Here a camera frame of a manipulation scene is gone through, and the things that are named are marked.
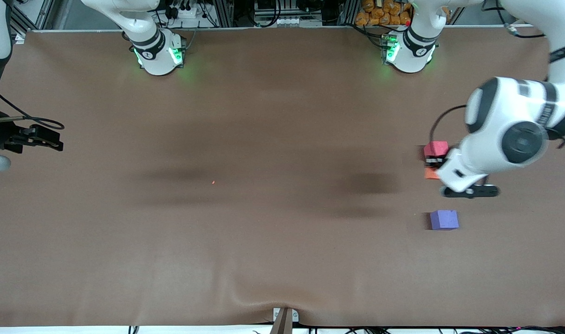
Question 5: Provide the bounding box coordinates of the aluminium frame post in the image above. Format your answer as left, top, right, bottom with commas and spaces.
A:
216, 0, 235, 28
338, 0, 360, 26

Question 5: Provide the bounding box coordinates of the red foam block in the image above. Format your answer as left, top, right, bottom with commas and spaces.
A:
423, 141, 449, 161

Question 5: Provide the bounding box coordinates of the white power strip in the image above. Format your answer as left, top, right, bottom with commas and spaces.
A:
164, 0, 209, 22

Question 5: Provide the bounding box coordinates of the grey bracket with brown bar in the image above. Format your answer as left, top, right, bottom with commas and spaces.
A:
269, 307, 300, 334

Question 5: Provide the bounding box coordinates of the bag of orange fruit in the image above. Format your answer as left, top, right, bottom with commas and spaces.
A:
355, 0, 413, 27

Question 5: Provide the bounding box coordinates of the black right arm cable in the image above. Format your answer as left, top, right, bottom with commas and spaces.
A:
0, 85, 65, 131

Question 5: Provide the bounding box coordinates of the purple foam block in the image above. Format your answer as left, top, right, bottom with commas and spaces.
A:
429, 210, 460, 231

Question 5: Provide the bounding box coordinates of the white connector block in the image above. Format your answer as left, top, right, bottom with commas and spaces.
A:
254, 16, 323, 28

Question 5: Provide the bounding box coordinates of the brown table mat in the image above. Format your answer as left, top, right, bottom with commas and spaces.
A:
0, 27, 565, 328

